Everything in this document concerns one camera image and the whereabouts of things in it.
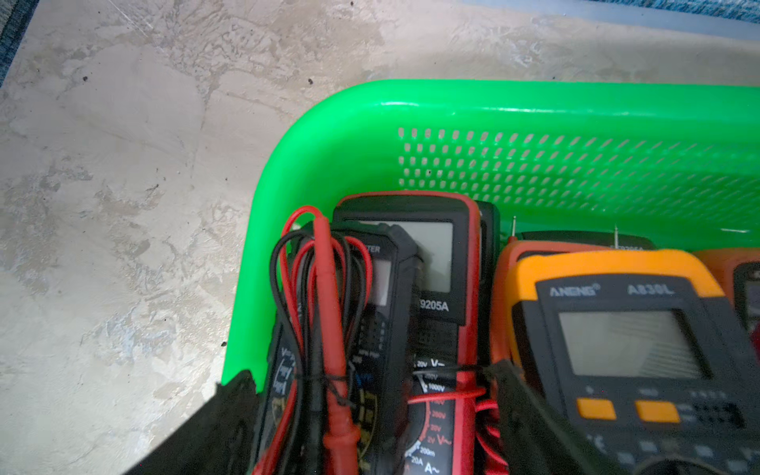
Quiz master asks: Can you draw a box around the black pocket multimeter with leads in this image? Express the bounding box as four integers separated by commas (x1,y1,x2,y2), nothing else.
251,208,423,474

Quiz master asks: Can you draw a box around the large dark green multimeter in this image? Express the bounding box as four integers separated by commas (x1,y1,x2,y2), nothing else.
476,201,501,289

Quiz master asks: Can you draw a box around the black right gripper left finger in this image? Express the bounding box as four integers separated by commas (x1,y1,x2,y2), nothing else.
128,370,259,474

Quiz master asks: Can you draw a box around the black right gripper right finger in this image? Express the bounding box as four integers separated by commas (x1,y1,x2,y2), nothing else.
484,360,623,474

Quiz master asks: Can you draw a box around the green plastic basket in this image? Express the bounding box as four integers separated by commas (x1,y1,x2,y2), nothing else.
222,79,759,382

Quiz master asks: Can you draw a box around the red Delixi multimeter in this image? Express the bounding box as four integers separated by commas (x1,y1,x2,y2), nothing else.
695,247,759,356

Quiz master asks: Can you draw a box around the red Aneng multimeter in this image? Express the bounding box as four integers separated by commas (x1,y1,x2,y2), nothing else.
334,191,485,474

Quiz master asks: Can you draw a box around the orange Victor multimeter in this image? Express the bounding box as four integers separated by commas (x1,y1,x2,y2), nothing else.
488,217,607,363

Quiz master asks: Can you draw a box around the small dark green multimeter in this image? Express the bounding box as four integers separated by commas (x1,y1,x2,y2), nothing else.
518,230,656,251

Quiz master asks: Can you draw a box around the yellow clamp meter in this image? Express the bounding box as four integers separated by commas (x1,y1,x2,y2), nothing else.
508,249,759,474

